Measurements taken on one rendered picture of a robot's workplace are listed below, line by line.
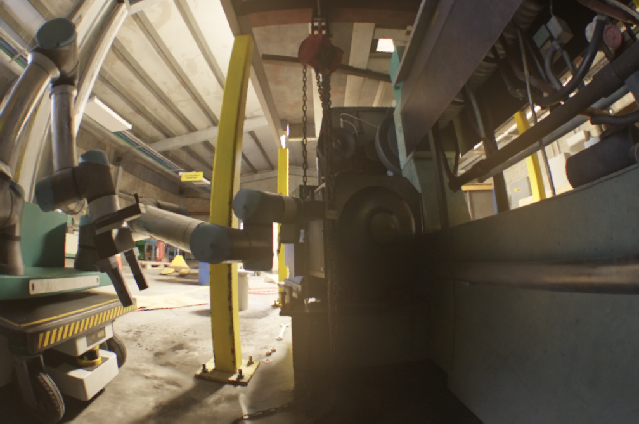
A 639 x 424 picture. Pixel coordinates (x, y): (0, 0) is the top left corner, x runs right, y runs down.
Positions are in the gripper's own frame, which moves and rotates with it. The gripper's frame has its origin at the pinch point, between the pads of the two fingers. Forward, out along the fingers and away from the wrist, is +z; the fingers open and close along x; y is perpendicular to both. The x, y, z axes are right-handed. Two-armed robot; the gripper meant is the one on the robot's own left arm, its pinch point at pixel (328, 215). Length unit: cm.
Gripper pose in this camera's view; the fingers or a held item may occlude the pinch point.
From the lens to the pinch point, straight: 82.4
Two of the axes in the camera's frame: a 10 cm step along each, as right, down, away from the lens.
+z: 6.8, 1.7, 7.2
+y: -0.2, -9.7, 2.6
